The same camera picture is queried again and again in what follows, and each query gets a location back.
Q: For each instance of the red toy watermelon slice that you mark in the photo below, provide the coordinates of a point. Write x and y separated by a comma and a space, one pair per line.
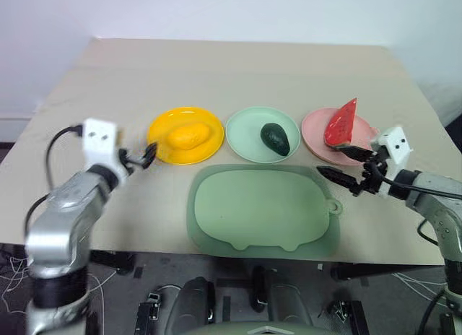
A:
341, 125

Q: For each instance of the green silicone placemat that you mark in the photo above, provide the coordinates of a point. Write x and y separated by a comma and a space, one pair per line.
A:
260, 208

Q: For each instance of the yellow toy mango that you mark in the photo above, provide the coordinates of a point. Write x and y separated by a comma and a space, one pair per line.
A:
187, 136

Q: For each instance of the black upright post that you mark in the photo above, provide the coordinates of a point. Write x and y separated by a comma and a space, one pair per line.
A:
259, 288

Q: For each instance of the black metal floor stand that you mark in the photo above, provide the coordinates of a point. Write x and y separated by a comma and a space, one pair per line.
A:
148, 313
348, 318

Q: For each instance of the yellow round plate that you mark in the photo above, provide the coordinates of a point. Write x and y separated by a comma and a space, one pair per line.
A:
209, 147

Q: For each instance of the black table frame bracket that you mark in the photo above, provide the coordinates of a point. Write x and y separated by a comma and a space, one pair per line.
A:
112, 261
350, 275

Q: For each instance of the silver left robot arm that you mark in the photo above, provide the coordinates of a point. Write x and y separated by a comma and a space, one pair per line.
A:
68, 205

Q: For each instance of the dark green toy avocado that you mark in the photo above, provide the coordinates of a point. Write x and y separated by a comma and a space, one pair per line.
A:
276, 140

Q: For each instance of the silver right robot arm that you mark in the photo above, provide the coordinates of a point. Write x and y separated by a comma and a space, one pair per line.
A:
433, 198

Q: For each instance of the light green round plate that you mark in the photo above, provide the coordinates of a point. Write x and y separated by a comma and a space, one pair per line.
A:
245, 133

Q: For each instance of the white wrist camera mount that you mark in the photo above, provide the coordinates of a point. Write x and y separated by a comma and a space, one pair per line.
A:
99, 138
395, 142

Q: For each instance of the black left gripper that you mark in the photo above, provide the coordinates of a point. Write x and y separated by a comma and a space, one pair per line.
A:
133, 159

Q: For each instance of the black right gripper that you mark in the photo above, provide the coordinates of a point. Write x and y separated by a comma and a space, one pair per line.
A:
371, 176

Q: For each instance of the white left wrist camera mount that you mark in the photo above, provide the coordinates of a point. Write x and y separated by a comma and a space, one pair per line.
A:
99, 138

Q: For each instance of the pink round plate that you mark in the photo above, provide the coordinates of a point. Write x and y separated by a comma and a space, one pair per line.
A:
314, 133

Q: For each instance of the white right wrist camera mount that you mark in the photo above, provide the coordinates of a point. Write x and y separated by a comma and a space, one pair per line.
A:
395, 142

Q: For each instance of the grey-green rounded robot body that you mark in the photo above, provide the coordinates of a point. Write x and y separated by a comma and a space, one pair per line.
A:
256, 329

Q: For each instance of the dark grey rounded shape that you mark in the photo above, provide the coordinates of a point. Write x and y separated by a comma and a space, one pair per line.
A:
195, 302

